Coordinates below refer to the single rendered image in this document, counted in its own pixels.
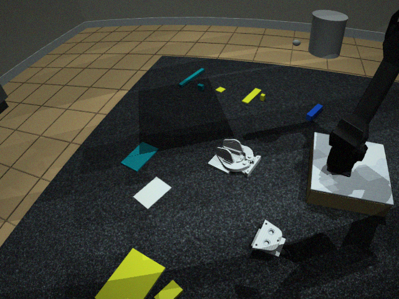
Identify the teal long thin bar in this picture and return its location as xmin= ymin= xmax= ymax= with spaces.
xmin=179 ymin=69 xmax=205 ymax=87

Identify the blue rectangular block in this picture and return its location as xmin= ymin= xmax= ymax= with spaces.
xmin=305 ymin=104 xmax=323 ymax=121

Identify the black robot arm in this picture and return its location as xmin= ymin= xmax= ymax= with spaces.
xmin=327 ymin=10 xmax=399 ymax=177

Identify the teal flat rectangular plate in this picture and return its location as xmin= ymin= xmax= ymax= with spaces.
xmin=121 ymin=142 xmax=159 ymax=172

